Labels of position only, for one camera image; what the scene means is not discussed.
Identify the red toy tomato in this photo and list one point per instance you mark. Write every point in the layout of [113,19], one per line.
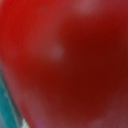
[66,61]

